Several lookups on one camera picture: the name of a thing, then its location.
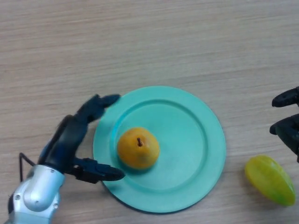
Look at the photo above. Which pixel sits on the round teal green plate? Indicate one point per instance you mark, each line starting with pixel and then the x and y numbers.
pixel 184 144

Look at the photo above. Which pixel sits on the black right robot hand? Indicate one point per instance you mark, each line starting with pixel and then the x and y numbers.
pixel 287 135

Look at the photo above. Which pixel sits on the yellow orange pear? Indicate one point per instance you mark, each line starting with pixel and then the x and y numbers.
pixel 137 154

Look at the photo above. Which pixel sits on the yellow green starfruit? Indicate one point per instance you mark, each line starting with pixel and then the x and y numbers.
pixel 268 179

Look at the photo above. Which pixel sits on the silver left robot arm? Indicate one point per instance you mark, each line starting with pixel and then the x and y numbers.
pixel 39 189

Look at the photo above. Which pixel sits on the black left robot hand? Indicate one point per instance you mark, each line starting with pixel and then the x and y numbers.
pixel 67 140

